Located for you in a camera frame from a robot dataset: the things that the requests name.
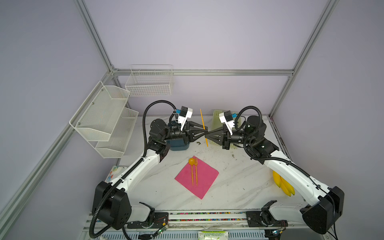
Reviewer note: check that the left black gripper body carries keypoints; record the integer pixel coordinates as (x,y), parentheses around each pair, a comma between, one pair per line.
(175,131)

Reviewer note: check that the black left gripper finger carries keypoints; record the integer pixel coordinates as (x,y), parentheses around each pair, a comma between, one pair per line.
(194,135)
(192,126)

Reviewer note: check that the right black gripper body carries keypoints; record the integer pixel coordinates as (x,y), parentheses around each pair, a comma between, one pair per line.
(238,137)

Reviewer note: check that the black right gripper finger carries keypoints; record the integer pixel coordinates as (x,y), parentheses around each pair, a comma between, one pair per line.
(215,133)
(217,139)

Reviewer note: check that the yellow plastic spoon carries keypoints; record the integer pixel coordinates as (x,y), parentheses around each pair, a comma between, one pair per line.
(192,163)

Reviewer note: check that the pink paper napkin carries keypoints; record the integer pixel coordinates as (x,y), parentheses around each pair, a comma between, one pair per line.
(206,177)

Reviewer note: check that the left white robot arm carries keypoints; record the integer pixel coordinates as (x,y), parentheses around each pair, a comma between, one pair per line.
(112,207)

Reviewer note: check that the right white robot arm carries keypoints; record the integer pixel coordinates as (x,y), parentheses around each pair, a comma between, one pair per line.
(322,206)

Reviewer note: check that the colourful napkin packet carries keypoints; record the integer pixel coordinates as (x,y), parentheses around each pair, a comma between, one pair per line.
(115,172)

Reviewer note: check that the light green plastic basket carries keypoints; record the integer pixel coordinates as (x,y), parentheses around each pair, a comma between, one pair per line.
(216,123)

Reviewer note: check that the teal plastic oval tub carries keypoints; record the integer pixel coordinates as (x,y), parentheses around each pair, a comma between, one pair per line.
(178,145)

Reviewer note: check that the yellow bananas bunch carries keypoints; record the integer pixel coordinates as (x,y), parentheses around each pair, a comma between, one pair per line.
(286,187)

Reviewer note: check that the white perforated metal shelf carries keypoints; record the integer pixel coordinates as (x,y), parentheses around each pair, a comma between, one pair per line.
(105,121)

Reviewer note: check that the white wire basket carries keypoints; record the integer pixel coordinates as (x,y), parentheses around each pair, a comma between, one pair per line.
(150,80)

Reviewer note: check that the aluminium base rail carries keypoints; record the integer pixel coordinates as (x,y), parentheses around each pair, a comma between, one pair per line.
(213,225)

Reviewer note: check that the aluminium frame profile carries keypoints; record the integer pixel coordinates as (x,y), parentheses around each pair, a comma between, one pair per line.
(49,60)

